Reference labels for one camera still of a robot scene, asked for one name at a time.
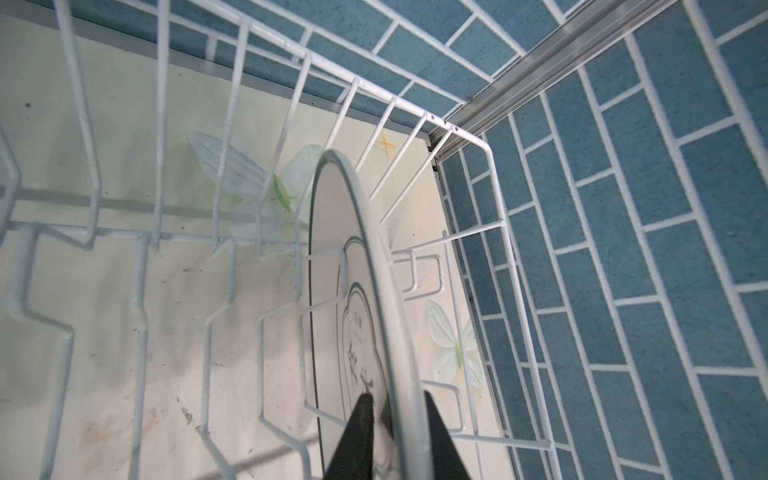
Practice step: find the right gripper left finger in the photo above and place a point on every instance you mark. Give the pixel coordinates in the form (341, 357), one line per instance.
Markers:
(353, 458)

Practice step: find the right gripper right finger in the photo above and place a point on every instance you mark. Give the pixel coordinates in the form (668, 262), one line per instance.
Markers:
(447, 464)

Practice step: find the white curved plate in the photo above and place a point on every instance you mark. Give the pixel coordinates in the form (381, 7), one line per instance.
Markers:
(359, 333)

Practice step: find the white wire dish rack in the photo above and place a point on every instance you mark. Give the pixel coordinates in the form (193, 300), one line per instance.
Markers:
(145, 357)

